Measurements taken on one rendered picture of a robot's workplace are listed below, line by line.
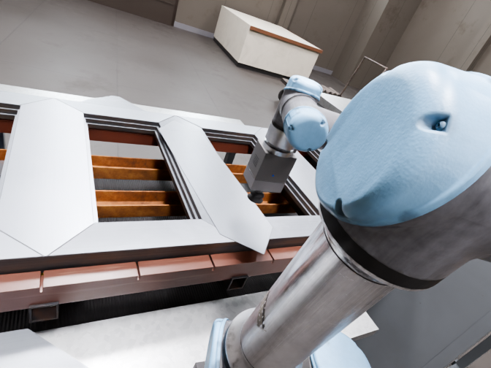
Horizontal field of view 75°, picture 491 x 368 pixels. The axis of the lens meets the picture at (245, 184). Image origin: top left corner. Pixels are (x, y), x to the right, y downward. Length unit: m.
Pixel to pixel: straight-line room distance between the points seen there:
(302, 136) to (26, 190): 0.64
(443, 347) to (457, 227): 1.29
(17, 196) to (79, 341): 0.35
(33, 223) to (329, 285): 0.65
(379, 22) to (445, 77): 9.89
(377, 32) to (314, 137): 9.61
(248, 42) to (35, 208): 6.23
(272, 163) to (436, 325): 0.99
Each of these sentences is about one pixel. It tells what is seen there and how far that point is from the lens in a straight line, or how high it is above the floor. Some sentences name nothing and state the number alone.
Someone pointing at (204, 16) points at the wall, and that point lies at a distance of 8.93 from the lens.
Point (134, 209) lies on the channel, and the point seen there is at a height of 0.71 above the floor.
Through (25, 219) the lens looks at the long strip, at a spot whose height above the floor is 0.86.
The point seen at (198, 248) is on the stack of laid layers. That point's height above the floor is 0.85.
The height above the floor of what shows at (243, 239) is 0.86.
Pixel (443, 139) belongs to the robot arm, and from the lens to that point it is 0.19.
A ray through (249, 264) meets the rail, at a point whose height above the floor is 0.82.
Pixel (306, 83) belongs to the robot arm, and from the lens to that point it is 0.67.
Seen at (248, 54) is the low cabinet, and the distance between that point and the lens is 6.87.
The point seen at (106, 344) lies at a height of 0.68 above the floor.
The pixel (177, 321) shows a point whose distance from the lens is 0.88.
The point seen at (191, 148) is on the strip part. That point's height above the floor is 0.86.
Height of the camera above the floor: 1.41
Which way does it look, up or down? 30 degrees down
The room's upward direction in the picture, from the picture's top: 22 degrees clockwise
